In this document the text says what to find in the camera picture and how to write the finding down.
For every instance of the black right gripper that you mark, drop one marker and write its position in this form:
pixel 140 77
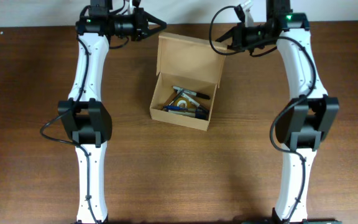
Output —
pixel 238 42

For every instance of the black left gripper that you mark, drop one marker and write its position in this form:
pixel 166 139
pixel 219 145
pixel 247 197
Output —
pixel 142 28

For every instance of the brown cardboard box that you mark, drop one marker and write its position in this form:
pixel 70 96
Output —
pixel 189 63

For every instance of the black sharpie marker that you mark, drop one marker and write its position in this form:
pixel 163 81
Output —
pixel 191 92

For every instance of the black whiteboard marker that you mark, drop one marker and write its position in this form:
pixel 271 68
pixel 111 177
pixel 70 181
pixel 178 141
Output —
pixel 194 102

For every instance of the yellow tape roll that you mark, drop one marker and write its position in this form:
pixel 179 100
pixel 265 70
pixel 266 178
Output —
pixel 184 103

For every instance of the blue whiteboard marker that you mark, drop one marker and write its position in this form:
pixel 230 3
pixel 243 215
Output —
pixel 189 114

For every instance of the black gel pen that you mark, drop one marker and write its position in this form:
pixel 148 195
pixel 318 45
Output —
pixel 179 94

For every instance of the blue gel pen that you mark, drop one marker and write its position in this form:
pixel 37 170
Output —
pixel 177 108

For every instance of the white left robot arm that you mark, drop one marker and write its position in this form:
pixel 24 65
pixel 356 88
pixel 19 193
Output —
pixel 85 119

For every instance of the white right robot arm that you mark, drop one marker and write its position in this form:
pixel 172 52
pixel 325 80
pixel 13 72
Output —
pixel 303 124

